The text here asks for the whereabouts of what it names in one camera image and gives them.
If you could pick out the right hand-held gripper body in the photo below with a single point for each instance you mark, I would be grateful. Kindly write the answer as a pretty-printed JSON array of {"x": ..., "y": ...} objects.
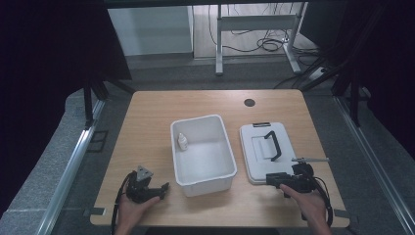
[{"x": 298, "y": 181}]

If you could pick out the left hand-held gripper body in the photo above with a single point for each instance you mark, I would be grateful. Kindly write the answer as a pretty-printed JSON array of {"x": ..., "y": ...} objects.
[{"x": 138, "y": 191}]

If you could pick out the person's left hand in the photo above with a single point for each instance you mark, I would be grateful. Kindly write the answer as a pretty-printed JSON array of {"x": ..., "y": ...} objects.
[{"x": 133, "y": 210}]

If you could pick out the person's right hand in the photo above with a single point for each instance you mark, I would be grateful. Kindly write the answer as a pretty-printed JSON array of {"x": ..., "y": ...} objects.
[{"x": 308, "y": 205}]

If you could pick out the grey table corner tab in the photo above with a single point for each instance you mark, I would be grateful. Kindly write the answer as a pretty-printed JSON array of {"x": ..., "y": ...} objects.
[
  {"x": 345, "y": 215},
  {"x": 95, "y": 211}
]

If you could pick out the small white bottle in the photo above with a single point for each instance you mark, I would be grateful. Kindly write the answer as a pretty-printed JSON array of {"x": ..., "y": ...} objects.
[{"x": 182, "y": 142}]

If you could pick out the white plastic bin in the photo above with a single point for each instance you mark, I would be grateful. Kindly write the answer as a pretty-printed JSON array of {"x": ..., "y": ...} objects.
[{"x": 205, "y": 163}]

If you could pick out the black round table grommet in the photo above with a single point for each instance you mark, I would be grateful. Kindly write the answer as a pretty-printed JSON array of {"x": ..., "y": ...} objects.
[{"x": 249, "y": 102}]

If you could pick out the black tripod stand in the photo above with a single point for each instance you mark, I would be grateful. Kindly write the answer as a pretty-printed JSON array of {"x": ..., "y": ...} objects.
[
  {"x": 354, "y": 98},
  {"x": 88, "y": 98}
]

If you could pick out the white power strip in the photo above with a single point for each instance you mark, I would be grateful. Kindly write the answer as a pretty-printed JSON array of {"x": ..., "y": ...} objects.
[{"x": 316, "y": 74}]

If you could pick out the dark curtain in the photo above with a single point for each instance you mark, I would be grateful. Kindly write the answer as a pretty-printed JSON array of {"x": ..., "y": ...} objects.
[
  {"x": 375, "y": 42},
  {"x": 49, "y": 49}
]

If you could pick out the white cabinet panel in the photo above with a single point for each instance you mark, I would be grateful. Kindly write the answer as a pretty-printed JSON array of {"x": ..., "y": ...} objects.
[{"x": 150, "y": 29}]

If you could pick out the black floor bracket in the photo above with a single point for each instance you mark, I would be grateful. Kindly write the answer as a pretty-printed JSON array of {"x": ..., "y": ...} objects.
[{"x": 97, "y": 141}]

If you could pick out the aluminium floor rail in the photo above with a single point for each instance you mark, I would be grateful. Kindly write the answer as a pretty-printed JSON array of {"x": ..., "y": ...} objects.
[
  {"x": 68, "y": 176},
  {"x": 375, "y": 156}
]

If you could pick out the white metal desk frame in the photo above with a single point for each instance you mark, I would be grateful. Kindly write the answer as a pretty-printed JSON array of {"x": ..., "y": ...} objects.
[{"x": 254, "y": 23}]

